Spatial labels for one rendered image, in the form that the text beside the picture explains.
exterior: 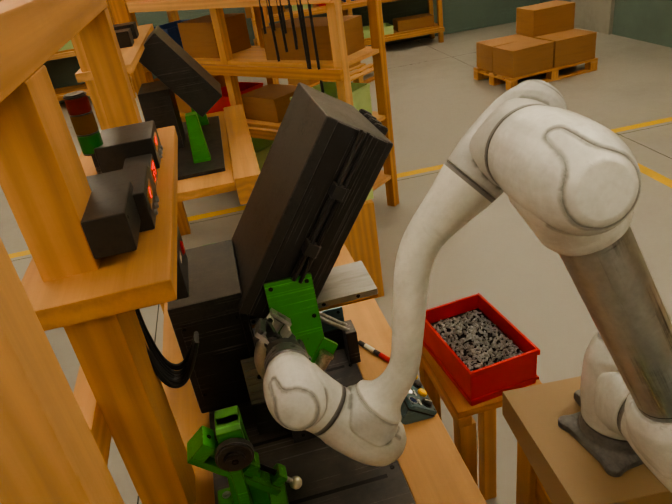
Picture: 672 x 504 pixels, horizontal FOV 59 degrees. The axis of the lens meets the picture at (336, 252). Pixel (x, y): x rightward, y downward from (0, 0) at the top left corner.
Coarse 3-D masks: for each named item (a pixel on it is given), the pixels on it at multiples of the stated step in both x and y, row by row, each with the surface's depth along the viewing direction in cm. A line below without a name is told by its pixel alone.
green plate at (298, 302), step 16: (272, 288) 139; (288, 288) 140; (304, 288) 140; (272, 304) 140; (288, 304) 140; (304, 304) 141; (304, 320) 142; (320, 320) 143; (304, 336) 143; (320, 336) 144
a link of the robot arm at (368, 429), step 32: (448, 192) 92; (480, 192) 91; (416, 224) 95; (448, 224) 93; (416, 256) 96; (416, 288) 98; (416, 320) 100; (416, 352) 102; (384, 384) 105; (352, 416) 103; (384, 416) 103; (352, 448) 105; (384, 448) 106
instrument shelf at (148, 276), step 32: (160, 128) 168; (160, 192) 125; (160, 224) 110; (128, 256) 101; (160, 256) 99; (32, 288) 95; (64, 288) 94; (96, 288) 92; (128, 288) 91; (160, 288) 92; (64, 320) 91
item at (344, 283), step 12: (348, 264) 169; (360, 264) 168; (336, 276) 164; (348, 276) 164; (360, 276) 163; (324, 288) 160; (336, 288) 159; (348, 288) 158; (360, 288) 158; (372, 288) 157; (324, 300) 155; (336, 300) 155; (348, 300) 156; (360, 300) 157; (252, 324) 153
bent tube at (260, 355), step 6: (270, 312) 137; (276, 312) 138; (276, 318) 136; (282, 318) 137; (288, 318) 140; (276, 324) 137; (282, 324) 138; (288, 324) 137; (276, 330) 138; (258, 342) 138; (258, 348) 138; (264, 348) 138; (258, 354) 138; (264, 354) 139; (258, 360) 139; (258, 366) 139; (258, 372) 140; (264, 372) 139
